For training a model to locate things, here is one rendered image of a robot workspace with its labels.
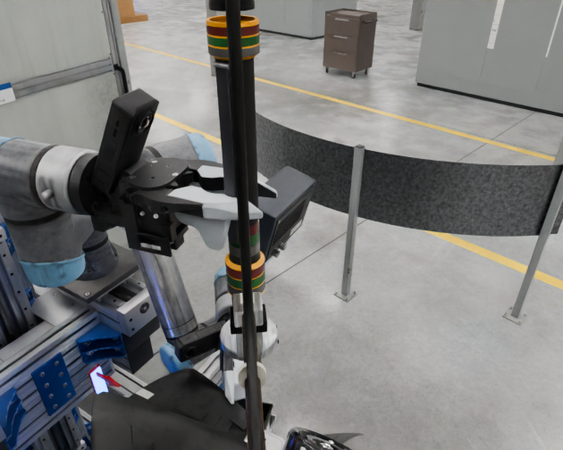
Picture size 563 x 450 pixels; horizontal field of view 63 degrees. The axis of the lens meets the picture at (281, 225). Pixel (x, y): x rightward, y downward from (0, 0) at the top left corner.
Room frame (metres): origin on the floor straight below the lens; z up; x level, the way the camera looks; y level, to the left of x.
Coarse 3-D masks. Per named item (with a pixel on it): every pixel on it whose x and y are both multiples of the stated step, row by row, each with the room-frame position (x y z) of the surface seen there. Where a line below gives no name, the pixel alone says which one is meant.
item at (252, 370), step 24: (240, 24) 0.32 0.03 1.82; (240, 48) 0.32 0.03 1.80; (240, 72) 0.31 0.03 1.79; (240, 96) 0.31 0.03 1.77; (240, 120) 0.31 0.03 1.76; (240, 144) 0.31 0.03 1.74; (240, 168) 0.31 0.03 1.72; (240, 192) 0.31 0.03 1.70; (240, 216) 0.31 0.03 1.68; (240, 240) 0.31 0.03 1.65; (240, 264) 0.31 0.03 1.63; (240, 384) 0.27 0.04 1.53; (264, 384) 0.27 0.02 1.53
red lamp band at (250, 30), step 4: (216, 20) 0.42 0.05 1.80; (252, 20) 0.42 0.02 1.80; (208, 28) 0.39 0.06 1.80; (212, 28) 0.39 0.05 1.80; (216, 28) 0.39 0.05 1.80; (220, 28) 0.39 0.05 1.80; (224, 28) 0.38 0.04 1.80; (244, 28) 0.39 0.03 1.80; (248, 28) 0.39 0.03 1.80; (252, 28) 0.39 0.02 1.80; (256, 28) 0.40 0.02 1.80; (208, 32) 0.39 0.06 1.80; (212, 32) 0.39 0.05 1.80; (216, 32) 0.39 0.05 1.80; (220, 32) 0.39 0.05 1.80; (224, 32) 0.38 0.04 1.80; (244, 32) 0.39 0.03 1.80; (248, 32) 0.39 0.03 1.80; (252, 32) 0.39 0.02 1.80; (256, 32) 0.40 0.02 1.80; (220, 36) 0.39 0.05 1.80; (224, 36) 0.39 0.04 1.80; (244, 36) 0.39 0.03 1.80
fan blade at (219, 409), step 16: (160, 384) 0.56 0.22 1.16; (176, 384) 0.56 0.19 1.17; (192, 384) 0.56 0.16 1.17; (208, 384) 0.56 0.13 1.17; (144, 400) 0.52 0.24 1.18; (160, 400) 0.52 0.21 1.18; (176, 400) 0.52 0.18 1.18; (192, 400) 0.51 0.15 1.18; (208, 400) 0.51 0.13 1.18; (224, 400) 0.51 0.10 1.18; (192, 416) 0.48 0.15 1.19; (208, 416) 0.48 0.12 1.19; (224, 416) 0.48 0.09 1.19; (240, 416) 0.48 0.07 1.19; (240, 432) 0.44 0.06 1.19
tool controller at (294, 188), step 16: (288, 176) 1.26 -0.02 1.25; (304, 176) 1.28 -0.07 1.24; (288, 192) 1.17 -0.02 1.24; (304, 192) 1.20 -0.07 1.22; (272, 208) 1.08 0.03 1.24; (288, 208) 1.11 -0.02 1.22; (304, 208) 1.24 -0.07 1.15; (272, 224) 1.05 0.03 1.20; (288, 224) 1.15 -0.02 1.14; (272, 240) 1.07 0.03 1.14
